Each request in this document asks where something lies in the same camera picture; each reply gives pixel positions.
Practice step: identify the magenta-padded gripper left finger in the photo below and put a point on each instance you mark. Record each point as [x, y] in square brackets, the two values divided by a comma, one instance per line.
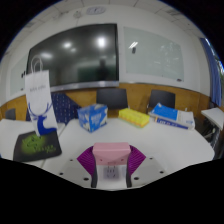
[87, 161]

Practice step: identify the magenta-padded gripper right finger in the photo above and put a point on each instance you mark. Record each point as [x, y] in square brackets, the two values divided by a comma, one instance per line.
[136, 161]

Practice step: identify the pink charger block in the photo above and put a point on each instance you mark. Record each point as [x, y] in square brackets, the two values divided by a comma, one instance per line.
[111, 153]

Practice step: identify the white power strip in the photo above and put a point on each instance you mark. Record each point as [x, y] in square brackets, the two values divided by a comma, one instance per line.
[110, 174]

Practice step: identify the blue tissue box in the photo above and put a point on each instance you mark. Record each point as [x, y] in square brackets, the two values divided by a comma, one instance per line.
[93, 117]

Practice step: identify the yellow box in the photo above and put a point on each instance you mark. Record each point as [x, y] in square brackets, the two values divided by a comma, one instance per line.
[133, 116]

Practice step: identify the navy dotted chair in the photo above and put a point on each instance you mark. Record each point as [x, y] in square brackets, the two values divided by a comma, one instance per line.
[65, 108]

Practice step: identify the black office chair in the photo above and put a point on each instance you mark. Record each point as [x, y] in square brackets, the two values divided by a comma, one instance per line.
[161, 99]
[111, 97]

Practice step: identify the white paper bag blue deer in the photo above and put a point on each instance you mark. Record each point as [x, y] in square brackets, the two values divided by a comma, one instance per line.
[40, 96]

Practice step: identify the white side table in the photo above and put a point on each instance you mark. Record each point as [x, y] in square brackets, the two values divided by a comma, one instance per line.
[213, 117]

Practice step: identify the dark grey chair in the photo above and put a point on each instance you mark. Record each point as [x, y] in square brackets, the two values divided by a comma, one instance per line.
[10, 114]

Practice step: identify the black whiteboard magnets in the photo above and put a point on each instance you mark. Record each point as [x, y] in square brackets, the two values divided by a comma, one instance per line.
[23, 74]

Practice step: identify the small glass whiteboard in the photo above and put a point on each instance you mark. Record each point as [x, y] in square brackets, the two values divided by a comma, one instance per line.
[16, 78]

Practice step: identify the large glass whiteboard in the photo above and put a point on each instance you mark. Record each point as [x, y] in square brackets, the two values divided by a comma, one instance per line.
[153, 53]

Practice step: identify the black whiteboard eraser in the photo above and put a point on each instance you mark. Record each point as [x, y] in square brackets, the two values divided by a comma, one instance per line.
[133, 50]

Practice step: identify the blue curtain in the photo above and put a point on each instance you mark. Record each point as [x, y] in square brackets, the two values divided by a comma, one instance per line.
[213, 71]

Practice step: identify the round ceiling smoke detector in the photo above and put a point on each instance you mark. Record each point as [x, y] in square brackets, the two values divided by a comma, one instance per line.
[77, 14]

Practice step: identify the large black wall display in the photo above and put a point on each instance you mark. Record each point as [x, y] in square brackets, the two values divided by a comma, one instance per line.
[75, 55]

